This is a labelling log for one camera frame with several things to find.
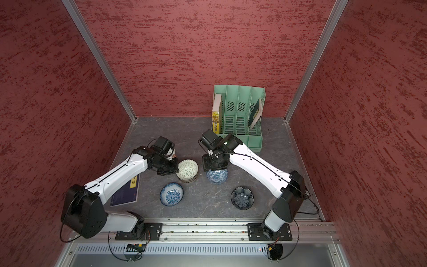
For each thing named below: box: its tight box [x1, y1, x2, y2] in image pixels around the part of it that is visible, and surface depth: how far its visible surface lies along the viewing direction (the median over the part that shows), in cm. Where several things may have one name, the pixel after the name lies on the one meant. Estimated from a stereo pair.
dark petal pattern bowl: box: [230, 185, 255, 211], surface depth 83 cm
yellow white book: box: [211, 94, 222, 135], surface depth 94 cm
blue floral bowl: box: [159, 182, 185, 207], surface depth 85 cm
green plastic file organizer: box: [213, 84, 266, 153], surface depth 112 cm
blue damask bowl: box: [206, 169, 228, 185], surface depth 91 cm
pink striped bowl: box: [179, 171, 200, 184], surface depth 85 cm
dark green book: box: [248, 97, 263, 130], surface depth 107 cm
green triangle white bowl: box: [175, 159, 199, 181], surface depth 87 cm
